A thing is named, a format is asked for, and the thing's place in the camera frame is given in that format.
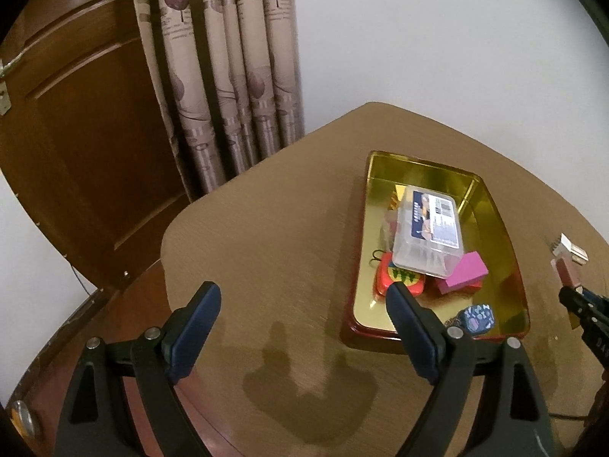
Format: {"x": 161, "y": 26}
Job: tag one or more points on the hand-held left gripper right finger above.
{"x": 418, "y": 338}

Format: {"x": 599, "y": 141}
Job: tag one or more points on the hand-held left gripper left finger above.
{"x": 195, "y": 328}

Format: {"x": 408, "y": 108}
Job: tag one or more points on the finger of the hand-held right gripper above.
{"x": 599, "y": 307}
{"x": 583, "y": 319}

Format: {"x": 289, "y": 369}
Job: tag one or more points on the pink item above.
{"x": 566, "y": 271}

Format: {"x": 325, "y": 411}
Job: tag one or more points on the red toy with yellow pattern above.
{"x": 404, "y": 278}

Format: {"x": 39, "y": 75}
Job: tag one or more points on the blue patterned item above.
{"x": 478, "y": 316}

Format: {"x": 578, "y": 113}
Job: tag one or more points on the pink block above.
{"x": 464, "y": 269}

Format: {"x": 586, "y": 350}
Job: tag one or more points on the clear plastic box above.
{"x": 428, "y": 233}

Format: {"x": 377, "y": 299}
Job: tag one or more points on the gold tin tray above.
{"x": 485, "y": 228}

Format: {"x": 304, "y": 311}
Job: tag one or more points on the round metal knob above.
{"x": 21, "y": 419}

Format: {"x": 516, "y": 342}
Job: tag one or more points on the brown wooden door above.
{"x": 95, "y": 128}

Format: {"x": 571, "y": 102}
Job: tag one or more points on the patterned beige curtain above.
{"x": 266, "y": 57}

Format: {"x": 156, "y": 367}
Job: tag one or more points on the brass door hinge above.
{"x": 4, "y": 97}

